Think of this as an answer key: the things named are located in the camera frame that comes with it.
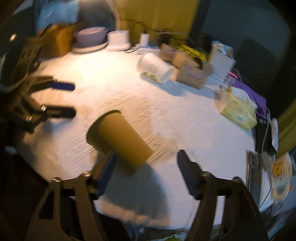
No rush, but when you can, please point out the white desk lamp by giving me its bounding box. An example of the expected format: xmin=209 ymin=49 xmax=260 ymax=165
xmin=105 ymin=0 xmax=131 ymax=51

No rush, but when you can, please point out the yellow plastic bag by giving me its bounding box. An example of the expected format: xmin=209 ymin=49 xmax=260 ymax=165
xmin=177 ymin=44 xmax=207 ymax=61

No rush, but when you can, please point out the black box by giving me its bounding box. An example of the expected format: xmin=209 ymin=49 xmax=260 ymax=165
xmin=255 ymin=118 xmax=276 ymax=155

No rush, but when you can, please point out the left floral brown paper cup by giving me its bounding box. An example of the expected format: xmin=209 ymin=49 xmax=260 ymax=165
xmin=159 ymin=44 xmax=177 ymax=62

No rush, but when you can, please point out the plain brown paper cup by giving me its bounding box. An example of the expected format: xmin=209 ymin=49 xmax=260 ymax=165
xmin=86 ymin=109 xmax=153 ymax=175

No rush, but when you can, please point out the white phone charger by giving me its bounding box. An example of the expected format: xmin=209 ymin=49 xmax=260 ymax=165
xmin=139 ymin=33 xmax=149 ymax=48

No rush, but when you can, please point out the front floral brown paper cup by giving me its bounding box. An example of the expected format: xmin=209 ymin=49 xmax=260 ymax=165
xmin=176 ymin=61 xmax=207 ymax=89

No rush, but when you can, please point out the floral brown paper cup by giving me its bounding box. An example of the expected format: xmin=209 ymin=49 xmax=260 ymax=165
xmin=159 ymin=44 xmax=177 ymax=62
xmin=176 ymin=61 xmax=207 ymax=89

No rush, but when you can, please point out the white printed paper cup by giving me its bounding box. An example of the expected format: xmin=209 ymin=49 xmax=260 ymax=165
xmin=137 ymin=52 xmax=173 ymax=84

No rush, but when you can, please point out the white power strip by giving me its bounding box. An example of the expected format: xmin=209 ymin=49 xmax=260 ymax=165
xmin=134 ymin=46 xmax=160 ymax=56

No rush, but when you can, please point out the back brown paper cup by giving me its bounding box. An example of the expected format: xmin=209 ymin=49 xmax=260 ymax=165
xmin=194 ymin=57 xmax=213 ymax=76

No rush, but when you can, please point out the white perforated plastic basket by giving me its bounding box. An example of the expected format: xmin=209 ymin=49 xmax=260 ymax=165
xmin=208 ymin=41 xmax=236 ymax=82

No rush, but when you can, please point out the brown cardboard box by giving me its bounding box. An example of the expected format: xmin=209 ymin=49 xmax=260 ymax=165
xmin=38 ymin=24 xmax=76 ymax=58

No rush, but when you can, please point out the yellow curtain left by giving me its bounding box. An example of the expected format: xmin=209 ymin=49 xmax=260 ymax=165
xmin=115 ymin=0 xmax=199 ymax=44

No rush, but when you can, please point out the yellow green tissue pack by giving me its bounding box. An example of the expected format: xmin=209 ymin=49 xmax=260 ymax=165
xmin=214 ymin=86 xmax=258 ymax=130

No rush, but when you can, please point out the pink small box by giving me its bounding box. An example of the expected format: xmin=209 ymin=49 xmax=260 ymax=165
xmin=225 ymin=72 xmax=238 ymax=86

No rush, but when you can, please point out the purple cloth bag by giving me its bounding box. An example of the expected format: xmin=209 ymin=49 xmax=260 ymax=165
xmin=230 ymin=79 xmax=267 ymax=119

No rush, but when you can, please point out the white tube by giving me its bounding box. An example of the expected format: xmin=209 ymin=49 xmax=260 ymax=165
xmin=271 ymin=118 xmax=278 ymax=152

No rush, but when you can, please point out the smartphone in clear case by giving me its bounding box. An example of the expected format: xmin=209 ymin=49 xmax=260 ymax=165
xmin=246 ymin=150 xmax=263 ymax=208

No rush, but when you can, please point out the white bear mug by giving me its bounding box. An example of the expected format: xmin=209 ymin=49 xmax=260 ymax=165
xmin=270 ymin=153 xmax=292 ymax=203

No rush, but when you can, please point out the purple bowl stack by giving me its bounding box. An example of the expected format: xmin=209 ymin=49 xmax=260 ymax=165
xmin=72 ymin=27 xmax=109 ymax=54

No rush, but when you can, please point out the white tablecloth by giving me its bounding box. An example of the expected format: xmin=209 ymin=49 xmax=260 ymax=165
xmin=16 ymin=50 xmax=254 ymax=230

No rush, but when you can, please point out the plain kraft lying cup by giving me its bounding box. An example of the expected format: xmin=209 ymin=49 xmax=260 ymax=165
xmin=171 ymin=51 xmax=194 ymax=69

